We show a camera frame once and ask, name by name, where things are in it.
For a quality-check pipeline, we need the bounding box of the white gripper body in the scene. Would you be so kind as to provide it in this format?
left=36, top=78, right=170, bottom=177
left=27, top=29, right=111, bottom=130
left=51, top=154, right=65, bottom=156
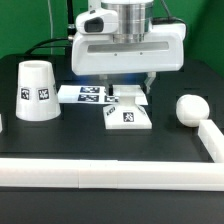
left=71, top=8, right=186, bottom=75

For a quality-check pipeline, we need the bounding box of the white lamp base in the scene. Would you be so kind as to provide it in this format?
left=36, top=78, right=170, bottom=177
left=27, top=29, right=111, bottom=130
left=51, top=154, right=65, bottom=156
left=103, top=85, right=152, bottom=129

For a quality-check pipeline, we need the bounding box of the white lamp bulb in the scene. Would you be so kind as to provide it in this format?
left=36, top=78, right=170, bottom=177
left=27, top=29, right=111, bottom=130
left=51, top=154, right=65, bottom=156
left=176, top=94, right=210, bottom=127

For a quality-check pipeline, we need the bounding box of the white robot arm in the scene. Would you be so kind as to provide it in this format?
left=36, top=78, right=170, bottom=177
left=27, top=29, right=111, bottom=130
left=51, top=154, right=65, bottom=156
left=71, top=0, right=186, bottom=76

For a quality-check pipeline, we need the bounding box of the white conical lamp shade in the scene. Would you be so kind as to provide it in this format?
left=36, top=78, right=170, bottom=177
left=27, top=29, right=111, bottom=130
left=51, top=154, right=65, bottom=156
left=16, top=60, right=61, bottom=121

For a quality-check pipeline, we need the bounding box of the white marker sheet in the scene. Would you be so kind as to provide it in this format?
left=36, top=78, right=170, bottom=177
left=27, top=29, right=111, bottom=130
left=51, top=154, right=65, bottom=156
left=58, top=85, right=148, bottom=105

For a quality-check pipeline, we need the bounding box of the white left fence piece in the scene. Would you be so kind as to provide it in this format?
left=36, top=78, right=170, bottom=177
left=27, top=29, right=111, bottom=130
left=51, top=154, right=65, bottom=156
left=0, top=114, right=3, bottom=134

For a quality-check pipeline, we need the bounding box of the white front fence bar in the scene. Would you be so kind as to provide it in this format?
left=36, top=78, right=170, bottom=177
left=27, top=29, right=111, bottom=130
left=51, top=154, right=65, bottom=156
left=0, top=158, right=224, bottom=191

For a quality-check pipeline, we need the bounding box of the black vertical cable post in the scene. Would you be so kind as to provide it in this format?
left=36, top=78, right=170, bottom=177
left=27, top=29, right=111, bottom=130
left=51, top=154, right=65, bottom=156
left=66, top=0, right=76, bottom=40

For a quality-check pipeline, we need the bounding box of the black cable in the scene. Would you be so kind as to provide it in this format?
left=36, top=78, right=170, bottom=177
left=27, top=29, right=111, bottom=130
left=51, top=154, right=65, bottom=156
left=24, top=36, right=76, bottom=56

